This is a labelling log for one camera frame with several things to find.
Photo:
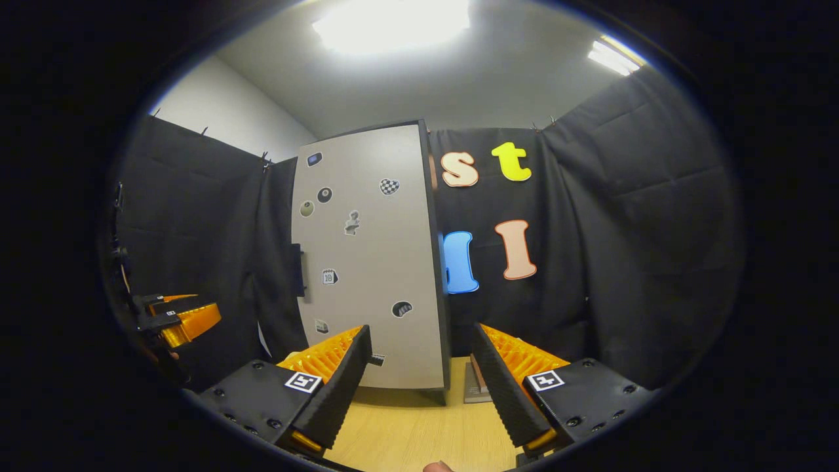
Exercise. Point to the narrow ceiling light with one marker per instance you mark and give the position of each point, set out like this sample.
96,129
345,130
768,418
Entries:
613,58

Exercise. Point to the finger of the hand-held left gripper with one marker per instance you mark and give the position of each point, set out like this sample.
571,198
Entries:
193,322
180,299

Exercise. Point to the black backdrop cloth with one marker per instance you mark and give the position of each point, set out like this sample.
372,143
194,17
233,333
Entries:
623,249

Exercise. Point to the large ceiling light panel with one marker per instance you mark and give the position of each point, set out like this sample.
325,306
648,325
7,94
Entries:
393,26

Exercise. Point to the grey cabinet door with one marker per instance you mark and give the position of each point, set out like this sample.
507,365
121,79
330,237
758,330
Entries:
373,262

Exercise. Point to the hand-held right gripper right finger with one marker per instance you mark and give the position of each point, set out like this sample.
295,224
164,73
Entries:
505,393

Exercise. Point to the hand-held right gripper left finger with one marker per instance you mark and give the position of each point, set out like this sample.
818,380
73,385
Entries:
337,387

